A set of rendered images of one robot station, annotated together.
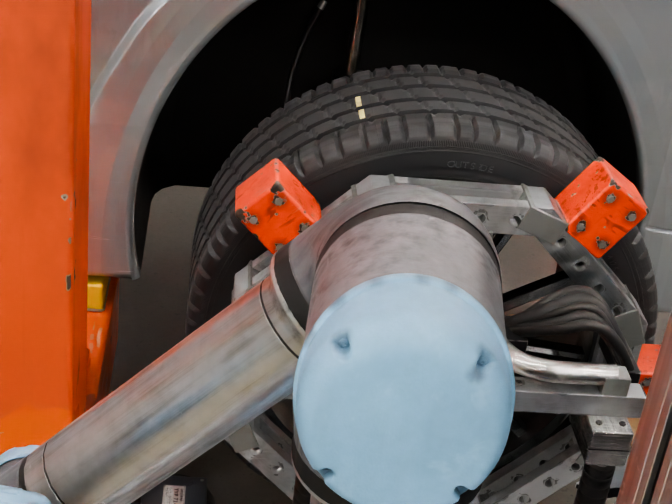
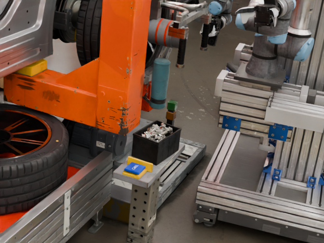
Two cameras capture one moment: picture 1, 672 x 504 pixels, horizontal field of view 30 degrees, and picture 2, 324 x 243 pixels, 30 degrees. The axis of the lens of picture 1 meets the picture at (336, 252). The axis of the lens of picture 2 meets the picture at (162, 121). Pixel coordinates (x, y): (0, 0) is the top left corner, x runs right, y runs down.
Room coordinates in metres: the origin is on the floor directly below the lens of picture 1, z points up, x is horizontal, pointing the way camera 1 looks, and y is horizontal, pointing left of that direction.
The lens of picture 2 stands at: (-0.17, 2.55, 1.77)
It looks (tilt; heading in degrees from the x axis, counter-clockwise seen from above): 25 degrees down; 298
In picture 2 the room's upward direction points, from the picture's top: 6 degrees clockwise
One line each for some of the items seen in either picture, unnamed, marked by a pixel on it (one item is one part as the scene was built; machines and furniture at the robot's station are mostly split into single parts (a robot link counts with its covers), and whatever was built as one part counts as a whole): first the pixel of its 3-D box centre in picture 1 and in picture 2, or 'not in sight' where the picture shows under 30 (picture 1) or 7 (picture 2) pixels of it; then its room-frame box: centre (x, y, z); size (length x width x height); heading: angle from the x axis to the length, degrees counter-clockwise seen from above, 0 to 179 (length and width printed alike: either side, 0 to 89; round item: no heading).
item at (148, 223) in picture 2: not in sight; (143, 204); (1.01, 0.45, 0.21); 0.10 x 0.10 x 0.42; 7
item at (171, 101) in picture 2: not in sight; (172, 105); (1.04, 0.22, 0.64); 0.04 x 0.04 x 0.04; 7
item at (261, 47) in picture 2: not in sight; (268, 39); (0.72, -0.05, 0.98); 0.13 x 0.12 x 0.14; 0
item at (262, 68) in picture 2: not in sight; (263, 62); (0.73, -0.05, 0.87); 0.15 x 0.15 x 0.10
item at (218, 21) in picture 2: not in sight; (214, 24); (1.20, -0.48, 0.86); 0.12 x 0.08 x 0.09; 97
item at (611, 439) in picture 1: (600, 425); (202, 17); (1.21, -0.34, 0.93); 0.09 x 0.05 x 0.05; 7
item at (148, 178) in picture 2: not in sight; (150, 160); (1.02, 0.42, 0.44); 0.43 x 0.17 x 0.03; 97
